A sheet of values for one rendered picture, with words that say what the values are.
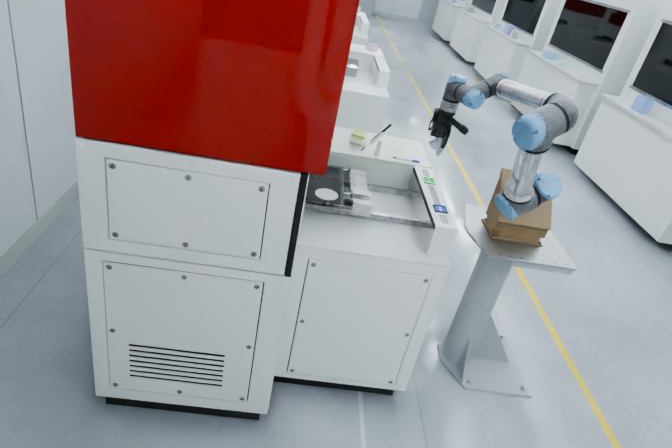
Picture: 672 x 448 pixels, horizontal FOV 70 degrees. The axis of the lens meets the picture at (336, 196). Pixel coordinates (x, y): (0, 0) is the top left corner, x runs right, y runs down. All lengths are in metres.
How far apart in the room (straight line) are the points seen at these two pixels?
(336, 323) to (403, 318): 0.28
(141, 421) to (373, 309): 1.06
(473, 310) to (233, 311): 1.24
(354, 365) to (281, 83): 1.38
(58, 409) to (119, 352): 0.43
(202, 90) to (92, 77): 0.30
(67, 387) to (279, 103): 1.61
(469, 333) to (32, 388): 2.00
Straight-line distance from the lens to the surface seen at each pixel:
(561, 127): 1.76
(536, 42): 8.51
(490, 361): 2.89
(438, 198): 2.14
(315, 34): 1.34
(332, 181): 2.18
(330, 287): 1.97
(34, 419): 2.41
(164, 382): 2.16
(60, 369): 2.55
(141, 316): 1.93
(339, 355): 2.24
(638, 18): 6.53
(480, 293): 2.47
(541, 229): 2.32
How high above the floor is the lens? 1.88
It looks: 28 degrees down
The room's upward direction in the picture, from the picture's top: 12 degrees clockwise
